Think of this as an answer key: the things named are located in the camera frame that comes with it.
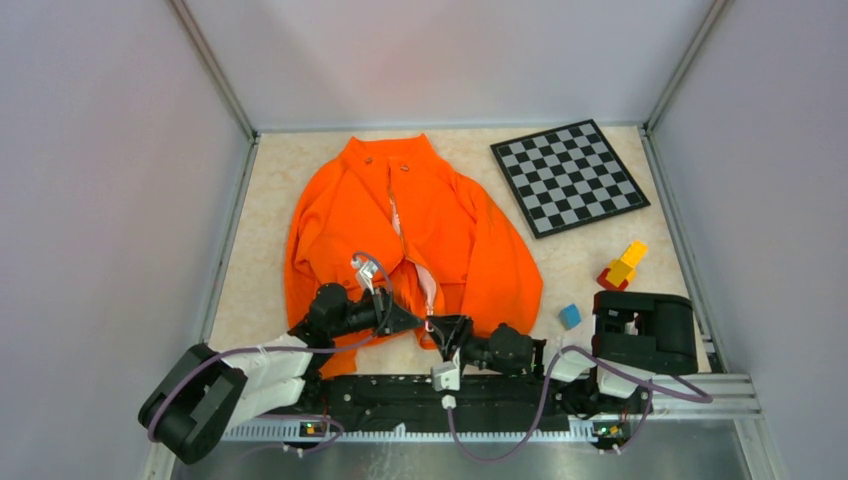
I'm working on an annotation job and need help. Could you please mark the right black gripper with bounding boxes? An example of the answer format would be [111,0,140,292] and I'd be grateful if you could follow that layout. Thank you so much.
[427,313,523,376]

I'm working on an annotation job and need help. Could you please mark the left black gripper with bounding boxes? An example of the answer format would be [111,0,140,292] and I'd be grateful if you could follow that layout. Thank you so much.
[329,285,424,338]

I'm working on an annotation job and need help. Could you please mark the orange zip-up jacket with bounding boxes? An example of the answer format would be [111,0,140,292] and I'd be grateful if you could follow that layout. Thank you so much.
[283,135,543,336]

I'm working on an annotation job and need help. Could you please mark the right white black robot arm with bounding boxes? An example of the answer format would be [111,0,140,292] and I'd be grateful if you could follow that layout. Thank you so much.
[425,290,699,412]

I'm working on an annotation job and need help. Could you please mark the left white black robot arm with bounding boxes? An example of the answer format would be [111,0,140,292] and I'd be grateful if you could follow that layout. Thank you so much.
[138,283,425,464]

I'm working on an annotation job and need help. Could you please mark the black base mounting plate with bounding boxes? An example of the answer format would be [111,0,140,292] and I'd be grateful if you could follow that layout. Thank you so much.
[291,375,647,433]

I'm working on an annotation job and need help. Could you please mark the blue and white box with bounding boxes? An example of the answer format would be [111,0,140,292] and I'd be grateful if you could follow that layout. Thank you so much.
[558,304,582,330]

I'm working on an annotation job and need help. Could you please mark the yellow red toy blocks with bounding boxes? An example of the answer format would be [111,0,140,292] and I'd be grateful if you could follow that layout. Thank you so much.
[596,240,648,291]

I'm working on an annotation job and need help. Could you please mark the black and grey checkerboard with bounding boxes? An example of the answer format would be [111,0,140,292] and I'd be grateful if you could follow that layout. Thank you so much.
[490,119,651,239]

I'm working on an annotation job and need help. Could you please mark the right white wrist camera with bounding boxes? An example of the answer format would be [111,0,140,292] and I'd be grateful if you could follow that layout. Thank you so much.
[430,350,462,410]

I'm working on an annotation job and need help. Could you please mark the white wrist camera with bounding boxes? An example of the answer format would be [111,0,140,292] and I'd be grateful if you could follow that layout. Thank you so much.
[430,350,462,410]
[351,256,379,295]

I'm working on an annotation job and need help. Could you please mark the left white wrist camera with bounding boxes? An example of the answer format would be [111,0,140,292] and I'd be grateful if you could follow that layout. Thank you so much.
[351,256,379,295]

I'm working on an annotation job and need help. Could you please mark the aluminium frame rail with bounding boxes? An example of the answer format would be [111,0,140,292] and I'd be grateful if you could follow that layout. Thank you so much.
[145,374,761,479]

